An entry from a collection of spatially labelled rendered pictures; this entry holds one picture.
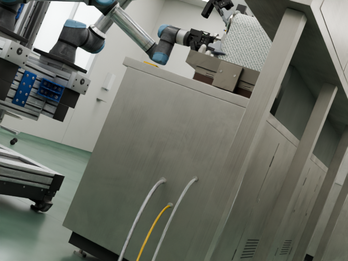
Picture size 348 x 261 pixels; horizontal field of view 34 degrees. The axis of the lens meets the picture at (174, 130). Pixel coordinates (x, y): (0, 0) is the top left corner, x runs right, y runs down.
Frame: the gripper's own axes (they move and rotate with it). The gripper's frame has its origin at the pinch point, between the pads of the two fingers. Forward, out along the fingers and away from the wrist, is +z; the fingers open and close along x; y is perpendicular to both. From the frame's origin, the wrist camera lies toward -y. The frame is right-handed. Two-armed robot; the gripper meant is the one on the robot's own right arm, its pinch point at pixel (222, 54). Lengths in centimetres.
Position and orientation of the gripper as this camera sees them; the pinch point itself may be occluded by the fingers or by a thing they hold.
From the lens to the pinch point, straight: 271.0
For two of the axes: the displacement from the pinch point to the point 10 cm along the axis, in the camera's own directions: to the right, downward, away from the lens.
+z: 8.5, 3.4, -4.1
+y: 3.8, -9.2, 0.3
